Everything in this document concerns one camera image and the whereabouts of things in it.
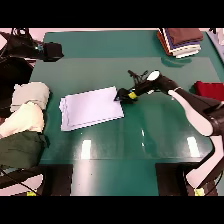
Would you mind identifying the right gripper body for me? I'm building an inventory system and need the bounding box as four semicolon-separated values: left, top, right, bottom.
114;87;140;103

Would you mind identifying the white shirt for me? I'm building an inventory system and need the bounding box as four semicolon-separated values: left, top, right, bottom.
59;86;125;132

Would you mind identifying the orange garment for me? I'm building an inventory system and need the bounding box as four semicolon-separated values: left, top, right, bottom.
156;30;174;56

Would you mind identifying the white garment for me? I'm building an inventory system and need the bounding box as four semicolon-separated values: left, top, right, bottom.
170;42;203;60

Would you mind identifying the red garment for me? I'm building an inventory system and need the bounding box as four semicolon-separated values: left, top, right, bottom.
193;80;224;102

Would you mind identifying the brown garment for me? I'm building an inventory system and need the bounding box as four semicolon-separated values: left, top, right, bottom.
164;28;205;47

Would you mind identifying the grey garment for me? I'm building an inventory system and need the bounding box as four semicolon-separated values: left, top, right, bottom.
10;81;51;113

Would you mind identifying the cream garment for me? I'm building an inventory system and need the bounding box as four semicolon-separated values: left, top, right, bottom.
0;101;46;140

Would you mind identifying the dark green garment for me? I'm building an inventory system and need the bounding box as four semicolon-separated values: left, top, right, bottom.
0;131;48;170

